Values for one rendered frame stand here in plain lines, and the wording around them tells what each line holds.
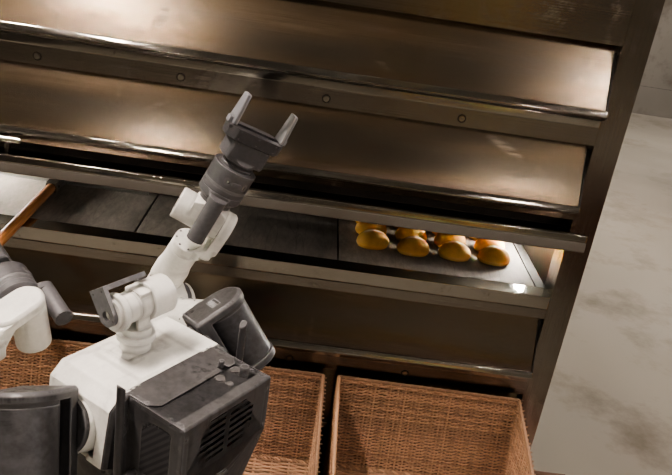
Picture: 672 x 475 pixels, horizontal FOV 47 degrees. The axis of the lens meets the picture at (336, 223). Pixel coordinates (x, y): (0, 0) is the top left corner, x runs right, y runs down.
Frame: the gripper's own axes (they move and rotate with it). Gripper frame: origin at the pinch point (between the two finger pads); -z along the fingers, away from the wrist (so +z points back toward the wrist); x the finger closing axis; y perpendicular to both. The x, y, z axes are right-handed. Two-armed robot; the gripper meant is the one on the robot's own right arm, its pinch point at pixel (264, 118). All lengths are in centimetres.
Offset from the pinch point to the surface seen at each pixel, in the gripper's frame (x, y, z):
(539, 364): -121, 3, 33
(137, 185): -2, 43, 40
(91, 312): -13, 54, 86
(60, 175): 13, 50, 47
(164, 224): -25, 65, 58
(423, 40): -46, 36, -26
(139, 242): -15, 54, 60
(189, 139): -12, 52, 26
